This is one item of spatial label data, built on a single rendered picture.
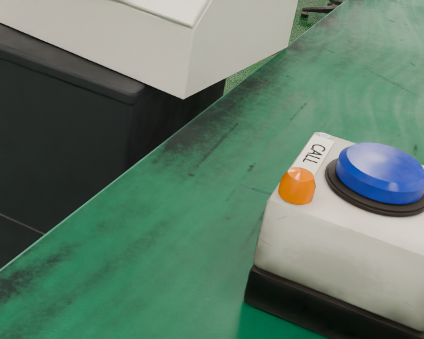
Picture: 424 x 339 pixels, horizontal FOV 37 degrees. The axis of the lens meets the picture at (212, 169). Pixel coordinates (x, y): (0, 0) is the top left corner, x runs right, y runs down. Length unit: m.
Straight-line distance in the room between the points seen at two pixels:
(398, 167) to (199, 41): 0.22
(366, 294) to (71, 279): 0.13
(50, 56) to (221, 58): 0.14
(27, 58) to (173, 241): 0.25
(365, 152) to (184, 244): 0.10
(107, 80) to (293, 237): 0.26
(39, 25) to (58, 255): 0.28
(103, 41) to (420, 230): 0.31
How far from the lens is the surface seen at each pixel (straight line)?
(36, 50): 0.54
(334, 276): 0.28
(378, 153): 0.29
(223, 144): 0.42
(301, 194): 0.26
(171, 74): 0.48
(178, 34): 0.46
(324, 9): 3.58
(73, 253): 0.32
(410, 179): 0.28
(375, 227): 0.27
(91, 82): 0.50
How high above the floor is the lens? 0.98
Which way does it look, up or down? 31 degrees down
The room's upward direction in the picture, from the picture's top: 10 degrees clockwise
